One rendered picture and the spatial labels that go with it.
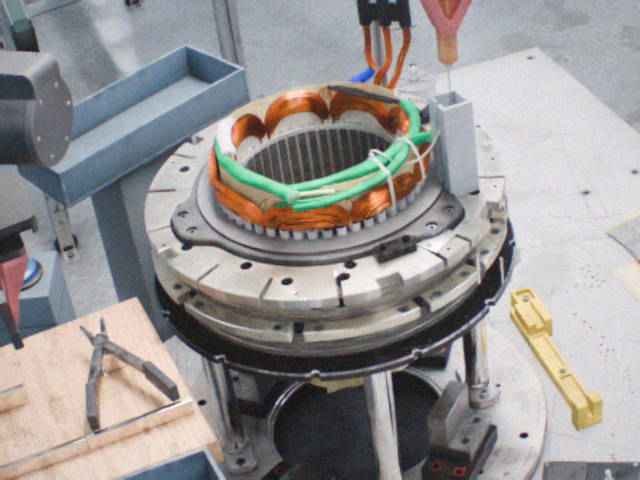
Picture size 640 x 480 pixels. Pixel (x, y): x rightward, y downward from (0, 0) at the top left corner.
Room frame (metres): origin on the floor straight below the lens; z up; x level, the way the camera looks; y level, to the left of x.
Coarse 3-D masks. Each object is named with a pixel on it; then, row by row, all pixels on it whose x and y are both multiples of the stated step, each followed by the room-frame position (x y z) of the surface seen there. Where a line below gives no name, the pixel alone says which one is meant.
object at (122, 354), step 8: (104, 344) 0.81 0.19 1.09; (112, 344) 0.81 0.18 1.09; (112, 352) 0.80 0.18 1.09; (120, 352) 0.80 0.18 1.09; (128, 352) 0.80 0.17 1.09; (120, 360) 0.79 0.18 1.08; (128, 360) 0.79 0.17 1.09; (136, 360) 0.78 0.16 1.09; (144, 360) 0.78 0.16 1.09; (136, 368) 0.78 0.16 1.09
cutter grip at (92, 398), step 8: (88, 384) 0.76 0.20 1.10; (88, 392) 0.75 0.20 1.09; (96, 392) 0.75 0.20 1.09; (88, 400) 0.74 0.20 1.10; (96, 400) 0.74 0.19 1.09; (88, 408) 0.73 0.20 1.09; (96, 408) 0.73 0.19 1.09; (88, 416) 0.72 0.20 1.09; (96, 416) 0.72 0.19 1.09; (96, 424) 0.72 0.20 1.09
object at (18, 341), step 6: (0, 306) 0.74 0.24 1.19; (6, 306) 0.74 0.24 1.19; (0, 312) 0.74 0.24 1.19; (6, 312) 0.73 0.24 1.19; (6, 318) 0.73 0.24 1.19; (12, 318) 0.73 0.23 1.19; (6, 324) 0.72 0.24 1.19; (12, 324) 0.72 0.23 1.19; (12, 330) 0.71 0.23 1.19; (18, 330) 0.71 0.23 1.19; (12, 336) 0.71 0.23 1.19; (18, 336) 0.71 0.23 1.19; (12, 342) 0.71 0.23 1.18; (18, 342) 0.71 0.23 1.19; (18, 348) 0.71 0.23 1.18
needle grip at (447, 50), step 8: (440, 0) 0.94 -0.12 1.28; (448, 0) 0.94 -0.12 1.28; (448, 8) 0.93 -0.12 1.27; (448, 16) 0.93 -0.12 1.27; (440, 40) 0.94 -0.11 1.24; (448, 40) 0.93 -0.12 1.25; (456, 40) 0.94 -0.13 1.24; (440, 48) 0.94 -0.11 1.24; (448, 48) 0.93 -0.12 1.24; (456, 48) 0.94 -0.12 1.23; (440, 56) 0.94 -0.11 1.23; (448, 56) 0.93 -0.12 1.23; (456, 56) 0.94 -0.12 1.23
